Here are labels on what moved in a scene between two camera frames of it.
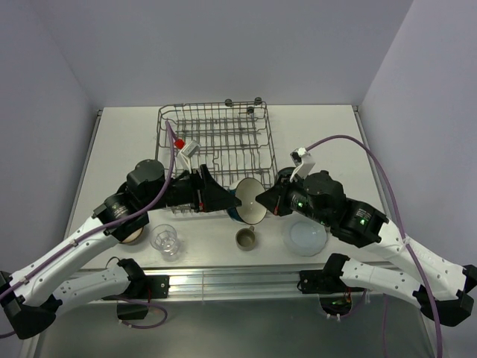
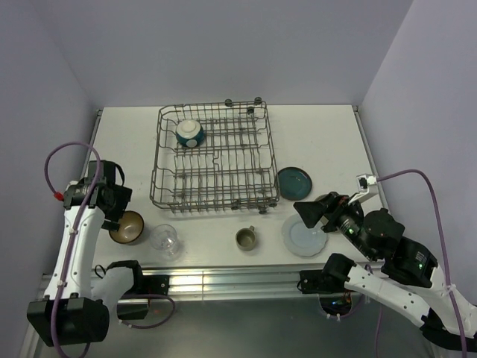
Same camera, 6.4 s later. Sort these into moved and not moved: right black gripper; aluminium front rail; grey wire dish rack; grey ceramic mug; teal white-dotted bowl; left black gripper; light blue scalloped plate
Moved: teal white-dotted bowl; left black gripper; right black gripper
Not moved: grey ceramic mug; light blue scalloped plate; grey wire dish rack; aluminium front rail
